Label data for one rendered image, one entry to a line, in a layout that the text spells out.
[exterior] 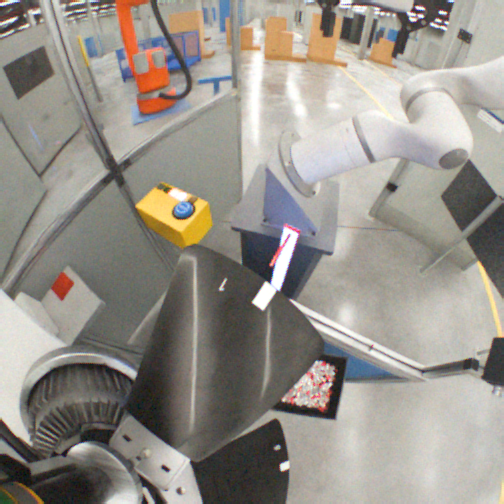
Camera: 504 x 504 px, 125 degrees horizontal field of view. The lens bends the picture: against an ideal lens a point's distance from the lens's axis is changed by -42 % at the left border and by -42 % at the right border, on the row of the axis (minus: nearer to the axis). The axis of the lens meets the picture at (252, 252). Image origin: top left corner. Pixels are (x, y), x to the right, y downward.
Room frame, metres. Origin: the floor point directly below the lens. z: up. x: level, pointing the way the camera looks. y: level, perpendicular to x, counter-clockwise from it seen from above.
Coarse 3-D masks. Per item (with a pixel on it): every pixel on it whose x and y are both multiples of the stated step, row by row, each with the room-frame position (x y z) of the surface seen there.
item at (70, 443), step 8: (88, 432) -0.11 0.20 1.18; (96, 432) -0.11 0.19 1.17; (104, 432) -0.11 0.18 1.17; (112, 432) -0.11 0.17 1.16; (72, 440) -0.13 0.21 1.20; (80, 440) -0.12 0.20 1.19; (88, 440) -0.12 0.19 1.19; (96, 440) -0.12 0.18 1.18; (104, 440) -0.12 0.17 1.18; (64, 448) -0.14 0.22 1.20; (64, 456) -0.15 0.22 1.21; (144, 480) -0.15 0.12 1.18; (152, 488) -0.16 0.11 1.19; (144, 496) -0.16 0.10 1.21; (152, 496) -0.16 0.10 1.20; (160, 496) -0.17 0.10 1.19
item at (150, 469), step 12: (132, 420) -0.07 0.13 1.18; (120, 432) -0.09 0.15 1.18; (132, 432) -0.09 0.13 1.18; (144, 432) -0.09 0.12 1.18; (120, 444) -0.11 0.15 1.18; (132, 444) -0.11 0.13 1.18; (144, 444) -0.10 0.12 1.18; (156, 444) -0.10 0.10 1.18; (132, 456) -0.12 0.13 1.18; (156, 456) -0.11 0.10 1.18; (168, 456) -0.11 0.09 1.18; (180, 456) -0.11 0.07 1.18; (144, 468) -0.13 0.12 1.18; (156, 468) -0.13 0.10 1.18; (180, 468) -0.12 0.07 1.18; (156, 480) -0.15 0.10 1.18; (168, 480) -0.14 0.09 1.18
